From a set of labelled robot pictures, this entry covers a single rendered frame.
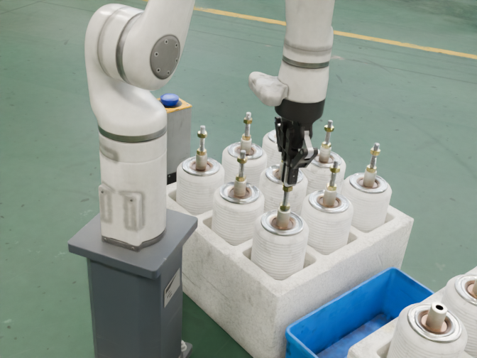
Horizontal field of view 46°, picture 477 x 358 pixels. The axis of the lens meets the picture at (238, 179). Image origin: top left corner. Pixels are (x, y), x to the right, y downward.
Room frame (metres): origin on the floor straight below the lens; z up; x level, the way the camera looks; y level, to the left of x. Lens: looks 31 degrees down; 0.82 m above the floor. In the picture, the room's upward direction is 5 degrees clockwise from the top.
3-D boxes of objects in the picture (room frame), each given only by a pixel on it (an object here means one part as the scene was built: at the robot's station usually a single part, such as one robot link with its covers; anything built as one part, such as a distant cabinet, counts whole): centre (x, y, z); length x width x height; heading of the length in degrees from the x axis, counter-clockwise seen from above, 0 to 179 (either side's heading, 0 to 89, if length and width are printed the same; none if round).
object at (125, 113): (0.69, 0.15, 0.54); 0.09 x 0.09 x 0.17; 58
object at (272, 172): (0.98, -0.09, 0.25); 0.08 x 0.08 x 0.01
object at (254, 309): (0.98, -0.09, 0.09); 0.39 x 0.39 x 0.18; 43
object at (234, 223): (0.90, 0.00, 0.16); 0.10 x 0.10 x 0.18
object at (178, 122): (1.14, 0.16, 0.16); 0.07 x 0.07 x 0.31; 43
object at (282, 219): (0.81, -0.08, 0.26); 0.02 x 0.02 x 0.03
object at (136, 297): (0.69, 0.15, 0.15); 0.15 x 0.15 x 0.30; 71
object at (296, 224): (0.81, -0.08, 0.25); 0.08 x 0.08 x 0.01
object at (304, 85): (0.81, -0.07, 0.52); 0.11 x 0.09 x 0.06; 110
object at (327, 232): (0.89, -0.17, 0.16); 0.10 x 0.10 x 0.18
